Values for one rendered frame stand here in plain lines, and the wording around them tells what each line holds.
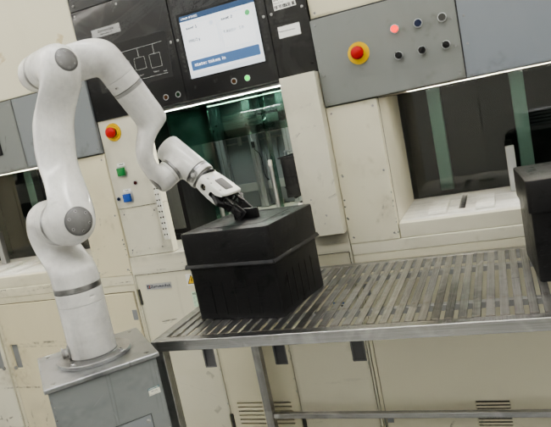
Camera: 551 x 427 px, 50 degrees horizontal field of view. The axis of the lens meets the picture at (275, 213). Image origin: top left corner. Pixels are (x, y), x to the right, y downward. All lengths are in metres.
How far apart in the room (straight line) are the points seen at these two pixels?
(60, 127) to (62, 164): 0.09
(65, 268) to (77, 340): 0.18
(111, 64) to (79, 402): 0.86
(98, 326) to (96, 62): 0.69
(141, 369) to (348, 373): 0.86
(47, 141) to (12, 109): 1.03
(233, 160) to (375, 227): 1.27
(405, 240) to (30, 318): 1.63
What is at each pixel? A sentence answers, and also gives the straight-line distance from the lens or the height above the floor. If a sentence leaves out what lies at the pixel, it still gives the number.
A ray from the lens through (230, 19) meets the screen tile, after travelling 2.08.
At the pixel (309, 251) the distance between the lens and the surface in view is 1.74.
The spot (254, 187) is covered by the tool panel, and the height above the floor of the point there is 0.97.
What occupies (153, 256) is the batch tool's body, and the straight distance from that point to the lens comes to 2.32.
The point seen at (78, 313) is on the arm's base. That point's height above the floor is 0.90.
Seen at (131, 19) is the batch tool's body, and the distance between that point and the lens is 2.26.
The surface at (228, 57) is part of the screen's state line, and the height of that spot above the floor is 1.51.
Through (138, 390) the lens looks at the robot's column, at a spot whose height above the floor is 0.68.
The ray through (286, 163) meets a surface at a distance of 2.57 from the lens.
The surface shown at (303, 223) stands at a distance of 1.70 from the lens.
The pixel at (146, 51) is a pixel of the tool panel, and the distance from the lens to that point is 2.22.
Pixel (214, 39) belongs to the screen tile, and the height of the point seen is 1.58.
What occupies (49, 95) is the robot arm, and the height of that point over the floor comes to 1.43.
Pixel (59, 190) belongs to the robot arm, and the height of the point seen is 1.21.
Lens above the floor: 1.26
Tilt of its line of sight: 8 degrees down
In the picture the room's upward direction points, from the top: 11 degrees counter-clockwise
